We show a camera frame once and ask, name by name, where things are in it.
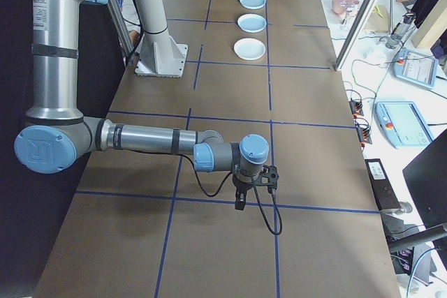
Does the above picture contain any black support tube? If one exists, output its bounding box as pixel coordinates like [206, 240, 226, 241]
[387, 223, 447, 254]

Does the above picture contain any black box with white label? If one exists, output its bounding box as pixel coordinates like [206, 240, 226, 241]
[364, 158, 402, 212]

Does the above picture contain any beige cardboard wedge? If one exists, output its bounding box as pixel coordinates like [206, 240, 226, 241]
[364, 4, 391, 33]

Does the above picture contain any clear bottle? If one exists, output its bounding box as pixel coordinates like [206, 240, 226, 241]
[385, 11, 418, 50]

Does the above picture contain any pink mannequin head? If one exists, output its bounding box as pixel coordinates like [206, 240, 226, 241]
[331, 0, 361, 25]

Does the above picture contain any black camera cable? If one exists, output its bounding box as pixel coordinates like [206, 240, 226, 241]
[254, 182, 284, 237]

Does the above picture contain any white round plate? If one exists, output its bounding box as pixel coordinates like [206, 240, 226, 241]
[233, 38, 266, 61]

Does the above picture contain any tan cardboard panel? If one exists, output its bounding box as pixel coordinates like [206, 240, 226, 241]
[411, 1, 447, 50]

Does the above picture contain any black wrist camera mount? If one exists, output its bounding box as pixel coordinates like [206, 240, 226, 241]
[256, 163, 281, 195]

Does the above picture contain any black monitor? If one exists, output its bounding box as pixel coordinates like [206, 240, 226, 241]
[402, 133, 447, 230]

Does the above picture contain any clear glass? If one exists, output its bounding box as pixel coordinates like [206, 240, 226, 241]
[339, 0, 359, 32]

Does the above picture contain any aluminium frame bar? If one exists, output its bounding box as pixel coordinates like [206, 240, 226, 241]
[104, 0, 135, 67]

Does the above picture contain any light blue round plate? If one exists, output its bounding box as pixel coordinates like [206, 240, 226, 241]
[236, 13, 269, 33]
[239, 0, 268, 10]

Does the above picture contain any white pedestal column with base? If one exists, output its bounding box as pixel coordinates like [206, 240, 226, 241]
[124, 0, 189, 78]

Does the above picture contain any black orange connector block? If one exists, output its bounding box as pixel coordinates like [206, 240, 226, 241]
[349, 98, 365, 118]
[355, 125, 374, 146]

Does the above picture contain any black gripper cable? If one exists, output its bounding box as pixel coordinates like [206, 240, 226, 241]
[180, 154, 234, 198]

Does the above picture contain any aluminium post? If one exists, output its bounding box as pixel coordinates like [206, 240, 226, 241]
[333, 0, 400, 73]

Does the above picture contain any blue grey teach pendant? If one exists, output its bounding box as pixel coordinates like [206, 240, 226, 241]
[393, 47, 439, 90]
[374, 100, 436, 149]

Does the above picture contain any black frame cover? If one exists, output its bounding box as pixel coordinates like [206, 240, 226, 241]
[0, 0, 129, 298]

